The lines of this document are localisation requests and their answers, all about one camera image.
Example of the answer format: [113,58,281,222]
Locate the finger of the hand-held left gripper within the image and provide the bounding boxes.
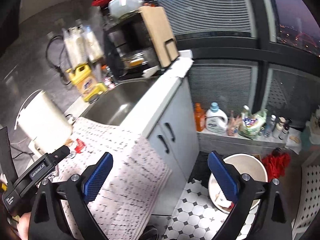
[0,126,17,188]

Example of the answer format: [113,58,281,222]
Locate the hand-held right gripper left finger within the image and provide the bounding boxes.
[28,151,114,240]

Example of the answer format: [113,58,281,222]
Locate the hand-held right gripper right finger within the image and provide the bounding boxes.
[207,150,293,240]

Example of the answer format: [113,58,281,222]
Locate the snack wrapper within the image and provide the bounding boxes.
[215,189,236,210]

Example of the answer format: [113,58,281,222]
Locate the white round plastic bucket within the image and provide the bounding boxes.
[207,153,269,215]

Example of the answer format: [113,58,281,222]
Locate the pile of snack wrappers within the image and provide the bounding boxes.
[64,137,87,160]

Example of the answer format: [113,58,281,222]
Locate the person's left hand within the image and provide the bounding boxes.
[17,211,34,240]

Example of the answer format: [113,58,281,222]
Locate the black floor mat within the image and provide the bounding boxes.
[187,151,213,186]

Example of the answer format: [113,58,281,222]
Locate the speckled white counter mat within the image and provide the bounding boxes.
[50,116,173,240]

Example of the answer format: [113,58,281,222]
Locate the white electric kettle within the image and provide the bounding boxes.
[14,89,73,153]

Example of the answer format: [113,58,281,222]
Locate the pink packet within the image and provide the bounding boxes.
[226,111,243,137]

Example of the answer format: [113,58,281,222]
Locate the red mop head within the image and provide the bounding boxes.
[261,147,292,178]

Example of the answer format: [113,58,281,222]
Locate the white laundry detergent bottle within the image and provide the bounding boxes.
[204,102,229,134]

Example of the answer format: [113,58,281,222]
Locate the green white plastic bag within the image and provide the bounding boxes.
[238,104,268,140]

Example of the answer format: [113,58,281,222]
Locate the white kitchen cabinet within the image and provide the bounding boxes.
[140,57,201,217]

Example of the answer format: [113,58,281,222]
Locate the orange detergent bottle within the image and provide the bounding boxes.
[194,102,207,133]

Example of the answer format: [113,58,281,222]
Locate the clear bottle with grey cap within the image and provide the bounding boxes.
[263,114,277,138]

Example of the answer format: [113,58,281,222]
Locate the steel kitchen sink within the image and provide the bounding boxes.
[81,78,161,127]

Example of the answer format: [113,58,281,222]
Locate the dark shoe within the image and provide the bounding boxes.
[142,224,160,240]

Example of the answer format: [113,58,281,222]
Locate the dark glass bottle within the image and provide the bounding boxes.
[278,119,293,141]

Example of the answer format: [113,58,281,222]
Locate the white tissue paper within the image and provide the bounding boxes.
[286,128,303,155]

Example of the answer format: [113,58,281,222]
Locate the white tile patterned stand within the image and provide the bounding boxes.
[291,152,320,240]

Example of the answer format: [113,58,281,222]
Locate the yellow detergent jug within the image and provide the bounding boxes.
[66,63,108,103]

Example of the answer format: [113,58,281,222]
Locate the red label can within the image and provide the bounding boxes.
[101,64,116,90]

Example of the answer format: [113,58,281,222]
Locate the pale cloth bundle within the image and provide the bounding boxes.
[301,107,320,151]

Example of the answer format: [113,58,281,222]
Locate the white foam piece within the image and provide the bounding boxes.
[142,64,161,78]

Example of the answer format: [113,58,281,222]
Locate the glass bowl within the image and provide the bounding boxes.
[122,51,148,68]

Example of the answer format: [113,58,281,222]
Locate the small white box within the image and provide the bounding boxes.
[178,49,194,60]

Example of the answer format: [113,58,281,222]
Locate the black dish rack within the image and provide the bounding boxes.
[102,9,181,81]

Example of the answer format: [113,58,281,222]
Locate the clear plastic bottle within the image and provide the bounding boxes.
[80,24,105,63]

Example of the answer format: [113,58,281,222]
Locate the wooden cutting board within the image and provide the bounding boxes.
[138,6,180,68]

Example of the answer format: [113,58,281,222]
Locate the white plastic container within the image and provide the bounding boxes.
[107,0,143,20]

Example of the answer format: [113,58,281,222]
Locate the black power cable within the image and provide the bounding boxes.
[45,34,73,86]

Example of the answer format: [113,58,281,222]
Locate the white bottles on wall shelf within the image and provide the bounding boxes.
[62,27,87,66]

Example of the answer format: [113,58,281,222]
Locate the black window frame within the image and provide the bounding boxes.
[160,0,320,130]

